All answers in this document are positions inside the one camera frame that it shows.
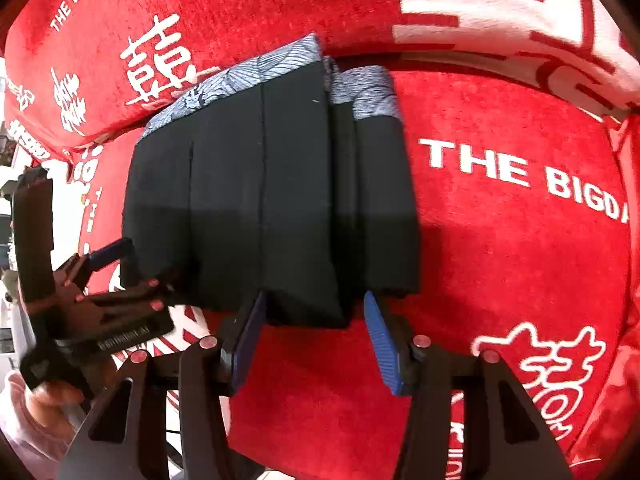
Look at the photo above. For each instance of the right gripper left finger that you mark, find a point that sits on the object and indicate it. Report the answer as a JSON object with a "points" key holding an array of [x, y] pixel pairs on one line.
{"points": [[125, 434]]}

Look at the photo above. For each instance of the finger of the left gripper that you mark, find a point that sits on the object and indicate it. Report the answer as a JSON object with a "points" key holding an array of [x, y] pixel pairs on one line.
{"points": [[146, 291], [78, 269]]}

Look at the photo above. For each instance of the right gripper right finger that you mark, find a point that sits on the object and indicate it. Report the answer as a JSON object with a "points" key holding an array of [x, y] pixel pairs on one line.
{"points": [[503, 434]]}

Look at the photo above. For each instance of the black pants with grey lining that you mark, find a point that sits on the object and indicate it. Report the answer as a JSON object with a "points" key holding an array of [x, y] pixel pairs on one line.
{"points": [[283, 177]]}

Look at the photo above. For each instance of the pink sleeved left forearm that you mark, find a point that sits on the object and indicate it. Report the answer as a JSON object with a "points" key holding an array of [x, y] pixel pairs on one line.
{"points": [[40, 443]]}

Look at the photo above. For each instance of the person's left hand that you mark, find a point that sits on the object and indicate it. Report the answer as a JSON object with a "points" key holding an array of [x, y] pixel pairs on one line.
{"points": [[50, 399]]}

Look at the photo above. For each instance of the red sofa back cushion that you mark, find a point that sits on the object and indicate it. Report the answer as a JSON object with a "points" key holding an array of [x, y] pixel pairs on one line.
{"points": [[82, 69]]}

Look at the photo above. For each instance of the red sofa seat cover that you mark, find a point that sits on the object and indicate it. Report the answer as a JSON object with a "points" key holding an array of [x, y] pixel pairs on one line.
{"points": [[525, 245]]}

